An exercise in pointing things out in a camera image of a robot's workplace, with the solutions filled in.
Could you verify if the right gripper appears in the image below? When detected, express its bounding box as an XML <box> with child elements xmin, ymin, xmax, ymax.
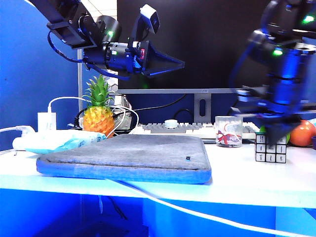
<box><xmin>254</xmin><ymin>98</ymin><xmax>304</xmax><ymax>147</ymax></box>

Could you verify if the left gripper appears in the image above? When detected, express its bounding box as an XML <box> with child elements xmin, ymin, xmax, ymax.
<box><xmin>124</xmin><ymin>40</ymin><xmax>186</xmax><ymax>79</ymax></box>

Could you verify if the Rubik's cube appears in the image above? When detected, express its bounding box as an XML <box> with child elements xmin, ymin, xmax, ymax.
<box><xmin>255</xmin><ymin>133</ymin><xmax>287</xmax><ymax>164</ymax></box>

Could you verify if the green apple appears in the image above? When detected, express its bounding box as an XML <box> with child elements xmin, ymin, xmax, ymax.
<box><xmin>259</xmin><ymin>125</ymin><xmax>291</xmax><ymax>144</ymax></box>

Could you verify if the orange fruit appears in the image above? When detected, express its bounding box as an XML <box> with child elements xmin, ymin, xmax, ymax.
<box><xmin>289</xmin><ymin>119</ymin><xmax>316</xmax><ymax>147</ymax></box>

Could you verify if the clear glass cup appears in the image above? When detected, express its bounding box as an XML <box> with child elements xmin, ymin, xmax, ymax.
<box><xmin>214</xmin><ymin>115</ymin><xmax>243</xmax><ymax>148</ymax></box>

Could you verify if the black computer monitor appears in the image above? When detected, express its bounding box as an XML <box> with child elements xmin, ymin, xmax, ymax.
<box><xmin>117</xmin><ymin>0</ymin><xmax>303</xmax><ymax>95</ymax></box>

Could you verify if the grey monitor stand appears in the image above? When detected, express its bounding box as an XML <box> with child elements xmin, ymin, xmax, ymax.
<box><xmin>194</xmin><ymin>93</ymin><xmax>212</xmax><ymax>124</ymax></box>

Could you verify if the silver honeycomb ornament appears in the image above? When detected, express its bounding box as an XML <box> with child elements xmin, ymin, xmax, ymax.
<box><xmin>102</xmin><ymin>74</ymin><xmax>134</xmax><ymax>131</ymax></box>

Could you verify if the white and grey keyboard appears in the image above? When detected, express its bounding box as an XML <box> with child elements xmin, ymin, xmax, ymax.
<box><xmin>130</xmin><ymin>119</ymin><xmax>260</xmax><ymax>144</ymax></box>

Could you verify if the toy pineapple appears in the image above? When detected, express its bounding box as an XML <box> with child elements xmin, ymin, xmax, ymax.
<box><xmin>81</xmin><ymin>74</ymin><xmax>116</xmax><ymax>139</ymax></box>

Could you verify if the grey felt laptop sleeve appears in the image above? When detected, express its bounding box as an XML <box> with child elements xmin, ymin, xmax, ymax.
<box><xmin>36</xmin><ymin>134</ymin><xmax>212</xmax><ymax>185</ymax></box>

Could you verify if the white charger block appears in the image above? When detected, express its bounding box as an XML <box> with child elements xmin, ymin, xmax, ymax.
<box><xmin>37</xmin><ymin>112</ymin><xmax>57</xmax><ymax>133</ymax></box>

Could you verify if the light blue tissue pack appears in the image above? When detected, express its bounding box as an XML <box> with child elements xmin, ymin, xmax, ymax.
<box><xmin>11</xmin><ymin>130</ymin><xmax>107</xmax><ymax>155</ymax></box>

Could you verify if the black cable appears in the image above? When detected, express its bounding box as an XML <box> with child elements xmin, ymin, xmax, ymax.
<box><xmin>133</xmin><ymin>94</ymin><xmax>187</xmax><ymax>112</ymax></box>
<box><xmin>73</xmin><ymin>108</ymin><xmax>86</xmax><ymax>130</ymax></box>
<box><xmin>172</xmin><ymin>108</ymin><xmax>195</xmax><ymax>122</ymax></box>

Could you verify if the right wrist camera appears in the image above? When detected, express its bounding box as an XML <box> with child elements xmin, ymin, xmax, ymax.
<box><xmin>234</xmin><ymin>86</ymin><xmax>269</xmax><ymax>105</ymax></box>

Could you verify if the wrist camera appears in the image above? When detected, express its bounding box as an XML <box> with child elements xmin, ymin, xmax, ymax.
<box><xmin>234</xmin><ymin>86</ymin><xmax>269</xmax><ymax>105</ymax></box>
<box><xmin>131</xmin><ymin>3</ymin><xmax>160</xmax><ymax>43</ymax></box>

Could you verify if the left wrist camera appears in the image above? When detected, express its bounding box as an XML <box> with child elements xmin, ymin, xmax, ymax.
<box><xmin>131</xmin><ymin>3</ymin><xmax>160</xmax><ymax>43</ymax></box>

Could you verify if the grey partition post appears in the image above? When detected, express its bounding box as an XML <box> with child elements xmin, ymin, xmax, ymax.
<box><xmin>77</xmin><ymin>48</ymin><xmax>83</xmax><ymax>114</ymax></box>

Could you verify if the thin white charger cable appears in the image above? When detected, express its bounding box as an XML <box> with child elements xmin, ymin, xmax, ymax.
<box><xmin>47</xmin><ymin>96</ymin><xmax>139</xmax><ymax>139</ymax></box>

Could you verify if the thick white cable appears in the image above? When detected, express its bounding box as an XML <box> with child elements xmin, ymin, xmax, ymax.
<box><xmin>106</xmin><ymin>179</ymin><xmax>316</xmax><ymax>237</ymax></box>

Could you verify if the white cable with plug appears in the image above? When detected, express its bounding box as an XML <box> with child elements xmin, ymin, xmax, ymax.
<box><xmin>0</xmin><ymin>125</ymin><xmax>37</xmax><ymax>138</ymax></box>

